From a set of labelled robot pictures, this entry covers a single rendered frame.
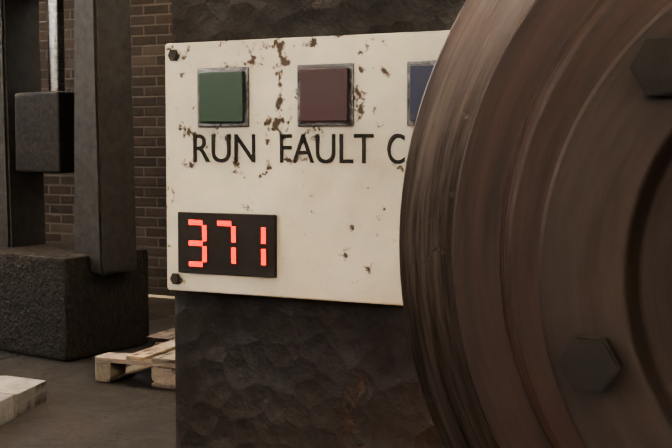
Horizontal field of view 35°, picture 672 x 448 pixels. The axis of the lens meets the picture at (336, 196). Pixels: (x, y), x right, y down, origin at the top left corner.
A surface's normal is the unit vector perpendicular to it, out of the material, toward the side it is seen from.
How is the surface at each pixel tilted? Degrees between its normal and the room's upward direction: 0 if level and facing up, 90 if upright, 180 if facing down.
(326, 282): 90
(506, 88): 90
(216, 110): 90
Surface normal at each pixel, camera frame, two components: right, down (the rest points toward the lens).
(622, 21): -0.42, 0.05
